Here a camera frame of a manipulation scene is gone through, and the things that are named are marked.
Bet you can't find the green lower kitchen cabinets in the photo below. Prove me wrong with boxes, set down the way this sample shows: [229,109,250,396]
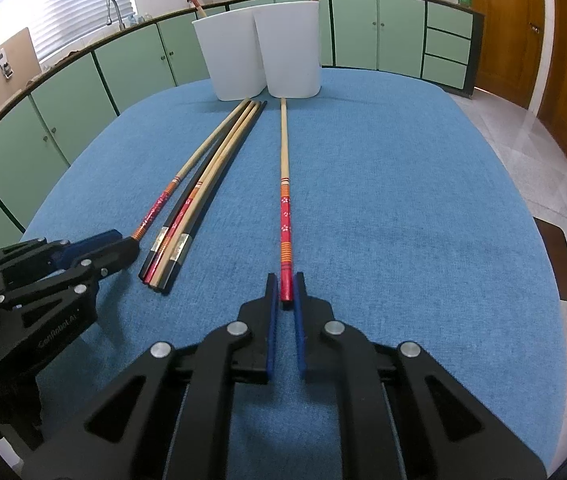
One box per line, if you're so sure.
[0,0,484,247]

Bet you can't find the blue table mat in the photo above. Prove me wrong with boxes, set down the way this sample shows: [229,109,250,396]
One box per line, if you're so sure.
[24,70,567,479]

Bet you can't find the brown wooden stool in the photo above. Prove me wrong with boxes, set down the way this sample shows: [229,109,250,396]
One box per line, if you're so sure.
[534,218,567,301]

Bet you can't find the chrome kitchen faucet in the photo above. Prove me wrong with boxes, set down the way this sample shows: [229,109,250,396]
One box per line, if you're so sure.
[106,0,125,30]

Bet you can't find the white double utensil holder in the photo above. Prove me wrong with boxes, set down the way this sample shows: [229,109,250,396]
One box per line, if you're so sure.
[192,1,321,101]

